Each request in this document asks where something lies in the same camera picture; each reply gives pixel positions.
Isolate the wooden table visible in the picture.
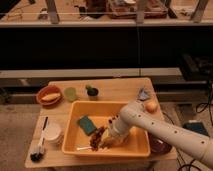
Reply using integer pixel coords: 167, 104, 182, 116
25, 78, 177, 168

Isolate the blue crumpled cloth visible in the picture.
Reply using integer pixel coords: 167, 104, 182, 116
137, 88, 151, 101

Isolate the blue box on floor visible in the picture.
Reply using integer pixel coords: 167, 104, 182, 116
183, 122, 209, 136

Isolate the small potted cactus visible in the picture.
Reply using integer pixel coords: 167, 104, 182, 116
85, 85, 99, 100

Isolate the orange bowl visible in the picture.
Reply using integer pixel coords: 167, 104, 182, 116
36, 85, 62, 106

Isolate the silver fork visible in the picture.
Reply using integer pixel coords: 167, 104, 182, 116
76, 146, 99, 151

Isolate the orange fruit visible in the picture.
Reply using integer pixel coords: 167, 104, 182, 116
145, 101, 158, 113

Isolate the green sponge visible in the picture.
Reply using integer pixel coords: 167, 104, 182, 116
77, 116, 97, 136

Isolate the bunch of dark grapes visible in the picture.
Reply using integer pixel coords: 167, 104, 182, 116
90, 126, 107, 151

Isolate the black cable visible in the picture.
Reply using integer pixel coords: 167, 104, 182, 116
176, 79, 213, 171

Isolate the white bowl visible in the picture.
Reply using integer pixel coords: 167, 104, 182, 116
44, 123, 63, 144

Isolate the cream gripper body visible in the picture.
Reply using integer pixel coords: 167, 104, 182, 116
99, 129, 127, 149

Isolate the black dish brush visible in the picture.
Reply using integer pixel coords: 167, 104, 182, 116
30, 118, 48, 162

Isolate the yellow corn cob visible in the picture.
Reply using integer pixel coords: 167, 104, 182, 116
41, 93, 61, 101

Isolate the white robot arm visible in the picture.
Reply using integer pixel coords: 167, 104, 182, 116
101, 101, 213, 169

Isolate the yellow plastic tub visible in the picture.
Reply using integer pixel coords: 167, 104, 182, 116
62, 101, 151, 158

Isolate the green cup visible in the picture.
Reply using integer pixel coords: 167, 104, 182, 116
64, 87, 77, 102

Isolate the dark purple bowl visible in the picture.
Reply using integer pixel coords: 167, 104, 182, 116
148, 134, 172, 154

